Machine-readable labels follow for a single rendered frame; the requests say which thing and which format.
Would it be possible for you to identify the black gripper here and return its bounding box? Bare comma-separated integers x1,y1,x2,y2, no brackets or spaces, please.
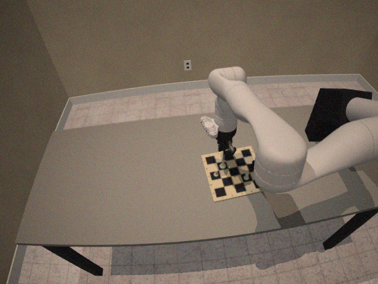
215,128,237,160

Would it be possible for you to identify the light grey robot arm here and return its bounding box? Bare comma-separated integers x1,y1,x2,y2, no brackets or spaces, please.
200,66,378,193

